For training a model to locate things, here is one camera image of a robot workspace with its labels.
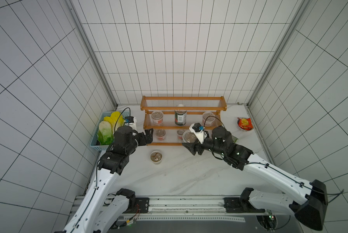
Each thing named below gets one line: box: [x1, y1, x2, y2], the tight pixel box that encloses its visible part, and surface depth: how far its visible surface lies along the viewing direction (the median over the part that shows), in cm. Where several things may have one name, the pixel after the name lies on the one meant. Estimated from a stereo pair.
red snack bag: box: [237, 117, 254, 131], surface depth 102 cm
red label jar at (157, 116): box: [151, 110, 164, 125], surface depth 87 cm
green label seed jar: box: [182, 129, 198, 144], surface depth 67 cm
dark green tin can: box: [174, 109, 188, 126], surface depth 83 cm
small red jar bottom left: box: [155, 129, 166, 141], surface depth 95 cm
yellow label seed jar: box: [150, 150, 163, 165], surface depth 87 cm
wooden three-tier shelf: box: [139, 95, 227, 146], surface depth 89 cm
